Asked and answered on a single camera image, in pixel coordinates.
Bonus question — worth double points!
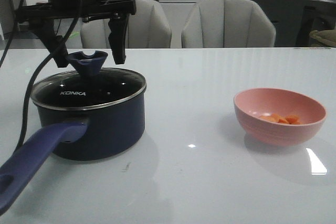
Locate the dark armchair at right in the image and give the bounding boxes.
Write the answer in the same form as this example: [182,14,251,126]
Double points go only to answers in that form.
[296,0,335,47]

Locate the left grey upholstered chair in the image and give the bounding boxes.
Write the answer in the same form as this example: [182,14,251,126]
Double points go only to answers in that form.
[80,0,172,49]

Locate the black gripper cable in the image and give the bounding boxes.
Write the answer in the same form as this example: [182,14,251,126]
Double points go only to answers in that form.
[0,0,85,154]

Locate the olive cushion at right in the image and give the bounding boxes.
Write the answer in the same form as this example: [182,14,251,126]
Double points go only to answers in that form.
[309,29,336,48]

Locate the pink bowl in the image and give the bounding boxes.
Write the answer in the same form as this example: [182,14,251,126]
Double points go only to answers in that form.
[234,88,327,146]

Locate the orange ham pieces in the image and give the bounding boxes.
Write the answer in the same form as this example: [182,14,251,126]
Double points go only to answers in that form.
[259,113,302,125]

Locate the right grey upholstered chair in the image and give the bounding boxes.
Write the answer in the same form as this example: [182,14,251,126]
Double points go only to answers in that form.
[181,0,276,48]

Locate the dark blue saucepan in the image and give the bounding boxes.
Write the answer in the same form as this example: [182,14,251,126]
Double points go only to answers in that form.
[0,69,147,216]

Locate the grey upholstered chair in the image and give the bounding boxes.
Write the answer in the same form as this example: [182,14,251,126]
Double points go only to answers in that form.
[80,0,172,49]
[181,0,276,48]

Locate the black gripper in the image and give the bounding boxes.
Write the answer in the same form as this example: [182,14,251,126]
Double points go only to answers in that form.
[16,0,137,68]

